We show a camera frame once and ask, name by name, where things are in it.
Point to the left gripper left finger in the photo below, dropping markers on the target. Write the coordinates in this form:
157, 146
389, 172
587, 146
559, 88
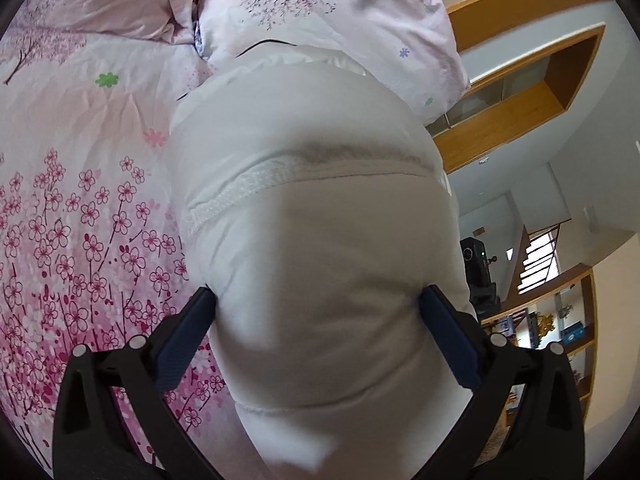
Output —
91, 439

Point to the beige padded jacket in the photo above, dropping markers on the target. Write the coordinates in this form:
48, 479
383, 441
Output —
313, 203

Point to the wooden shelf unit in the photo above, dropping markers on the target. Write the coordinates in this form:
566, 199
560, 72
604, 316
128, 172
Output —
562, 310

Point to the staircase railing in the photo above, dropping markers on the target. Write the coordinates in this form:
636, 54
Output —
535, 261

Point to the pink floral bed sheet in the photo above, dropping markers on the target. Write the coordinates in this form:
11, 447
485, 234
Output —
90, 248

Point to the right pink floral pillow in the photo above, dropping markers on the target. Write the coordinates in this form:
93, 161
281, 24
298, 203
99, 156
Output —
408, 45

